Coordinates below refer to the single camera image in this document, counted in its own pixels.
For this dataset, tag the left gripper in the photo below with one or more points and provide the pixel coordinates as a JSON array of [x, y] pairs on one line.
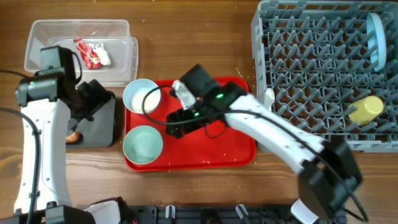
[[98, 94]]

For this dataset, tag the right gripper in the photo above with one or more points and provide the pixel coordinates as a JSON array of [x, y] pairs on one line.
[[171, 119]]

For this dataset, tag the red snack wrapper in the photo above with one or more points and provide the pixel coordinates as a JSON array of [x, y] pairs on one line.
[[90, 58]]

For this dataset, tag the mint green bowl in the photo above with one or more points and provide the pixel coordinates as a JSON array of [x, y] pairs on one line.
[[142, 145]]

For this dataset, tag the white tissue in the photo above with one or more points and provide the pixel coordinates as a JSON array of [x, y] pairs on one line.
[[101, 53]]

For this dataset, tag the light blue rice bowl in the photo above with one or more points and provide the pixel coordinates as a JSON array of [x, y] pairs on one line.
[[141, 95]]

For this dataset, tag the orange carrot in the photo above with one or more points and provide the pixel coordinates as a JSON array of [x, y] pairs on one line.
[[73, 138]]

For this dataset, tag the white plastic spoon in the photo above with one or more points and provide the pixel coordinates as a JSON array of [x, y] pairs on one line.
[[269, 98]]

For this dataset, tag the yellow plastic cup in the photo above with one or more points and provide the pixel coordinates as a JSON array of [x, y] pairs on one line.
[[366, 110]]

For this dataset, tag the light blue plate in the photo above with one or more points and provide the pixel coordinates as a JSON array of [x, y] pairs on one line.
[[375, 28]]

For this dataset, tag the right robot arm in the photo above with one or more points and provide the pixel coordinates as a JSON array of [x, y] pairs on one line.
[[327, 172]]

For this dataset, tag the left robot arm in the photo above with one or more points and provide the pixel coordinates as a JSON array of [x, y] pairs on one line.
[[52, 103]]

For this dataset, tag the grey dishwasher rack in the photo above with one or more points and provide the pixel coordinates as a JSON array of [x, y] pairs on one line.
[[315, 57]]

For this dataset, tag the black tray bin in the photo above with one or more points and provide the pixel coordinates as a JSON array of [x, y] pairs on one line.
[[99, 132]]

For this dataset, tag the red serving tray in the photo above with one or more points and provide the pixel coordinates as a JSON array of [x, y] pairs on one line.
[[213, 146]]

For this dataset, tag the clear plastic bin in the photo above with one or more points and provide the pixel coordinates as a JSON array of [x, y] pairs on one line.
[[113, 34]]

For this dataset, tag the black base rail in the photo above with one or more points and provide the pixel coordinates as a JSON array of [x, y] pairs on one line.
[[276, 214]]

